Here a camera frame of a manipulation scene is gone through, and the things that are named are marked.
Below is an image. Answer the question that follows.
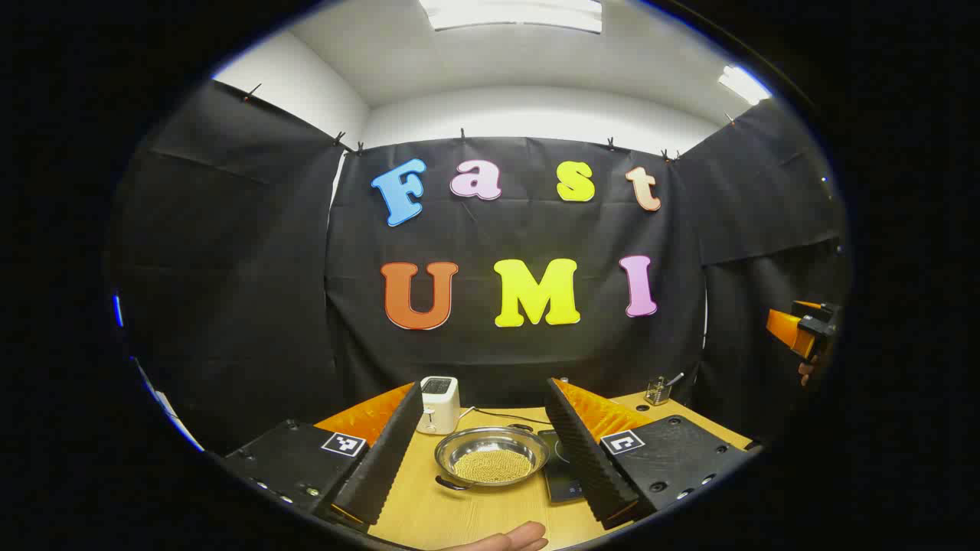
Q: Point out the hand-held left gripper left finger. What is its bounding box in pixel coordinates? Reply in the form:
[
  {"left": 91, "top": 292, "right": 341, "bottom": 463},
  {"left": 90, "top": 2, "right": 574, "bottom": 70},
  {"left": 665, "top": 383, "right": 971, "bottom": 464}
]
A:
[{"left": 222, "top": 381, "right": 424, "bottom": 533}]

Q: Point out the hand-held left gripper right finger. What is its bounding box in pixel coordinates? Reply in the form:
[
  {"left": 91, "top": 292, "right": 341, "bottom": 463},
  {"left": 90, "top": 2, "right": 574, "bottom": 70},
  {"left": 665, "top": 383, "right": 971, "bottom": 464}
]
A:
[{"left": 544, "top": 377, "right": 748, "bottom": 531}]

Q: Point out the black induction cooktop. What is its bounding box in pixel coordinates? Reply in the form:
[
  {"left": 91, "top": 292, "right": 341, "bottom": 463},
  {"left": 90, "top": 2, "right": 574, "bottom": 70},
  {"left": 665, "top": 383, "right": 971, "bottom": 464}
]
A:
[{"left": 536, "top": 429, "right": 589, "bottom": 505}]

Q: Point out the pile of yellow soybeans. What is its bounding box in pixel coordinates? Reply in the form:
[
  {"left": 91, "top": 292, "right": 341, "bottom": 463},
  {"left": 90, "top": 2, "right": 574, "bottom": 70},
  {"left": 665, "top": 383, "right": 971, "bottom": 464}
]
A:
[{"left": 453, "top": 448, "right": 532, "bottom": 484}]

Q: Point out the stainless steel pot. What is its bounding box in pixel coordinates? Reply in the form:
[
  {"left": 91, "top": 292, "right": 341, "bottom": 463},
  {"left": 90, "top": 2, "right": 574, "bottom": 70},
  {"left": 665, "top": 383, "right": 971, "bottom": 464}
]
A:
[{"left": 434, "top": 425, "right": 550, "bottom": 491}]

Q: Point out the white toaster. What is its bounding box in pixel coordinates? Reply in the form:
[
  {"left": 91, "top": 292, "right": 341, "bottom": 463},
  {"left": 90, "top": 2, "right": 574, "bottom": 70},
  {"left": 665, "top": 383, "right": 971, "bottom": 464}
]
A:
[{"left": 416, "top": 376, "right": 461, "bottom": 435}]

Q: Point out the small ceiling light panel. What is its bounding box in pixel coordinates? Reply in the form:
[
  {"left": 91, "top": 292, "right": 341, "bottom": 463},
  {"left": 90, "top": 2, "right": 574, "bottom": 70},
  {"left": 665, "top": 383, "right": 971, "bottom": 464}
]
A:
[{"left": 718, "top": 65, "right": 773, "bottom": 106}]

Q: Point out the large ceiling light panel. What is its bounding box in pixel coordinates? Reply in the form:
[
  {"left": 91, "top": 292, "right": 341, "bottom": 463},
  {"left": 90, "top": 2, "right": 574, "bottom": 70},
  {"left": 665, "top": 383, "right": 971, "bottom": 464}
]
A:
[{"left": 420, "top": 0, "right": 604, "bottom": 34}]

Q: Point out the black power cable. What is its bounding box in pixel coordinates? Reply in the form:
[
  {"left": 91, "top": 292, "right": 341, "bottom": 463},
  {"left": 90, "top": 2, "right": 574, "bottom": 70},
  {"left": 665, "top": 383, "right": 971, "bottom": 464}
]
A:
[{"left": 473, "top": 407, "right": 549, "bottom": 427}]

